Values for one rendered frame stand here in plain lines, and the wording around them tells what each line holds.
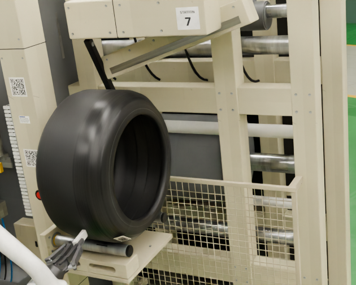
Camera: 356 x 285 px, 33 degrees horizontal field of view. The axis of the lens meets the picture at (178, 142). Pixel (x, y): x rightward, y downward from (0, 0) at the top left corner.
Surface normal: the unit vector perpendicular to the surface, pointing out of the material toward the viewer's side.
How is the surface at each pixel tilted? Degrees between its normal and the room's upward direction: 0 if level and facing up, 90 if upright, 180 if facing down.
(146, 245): 0
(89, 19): 90
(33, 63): 90
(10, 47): 90
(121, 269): 90
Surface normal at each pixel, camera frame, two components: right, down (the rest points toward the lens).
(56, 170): -0.45, 0.06
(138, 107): 0.87, -0.13
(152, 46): -0.44, 0.34
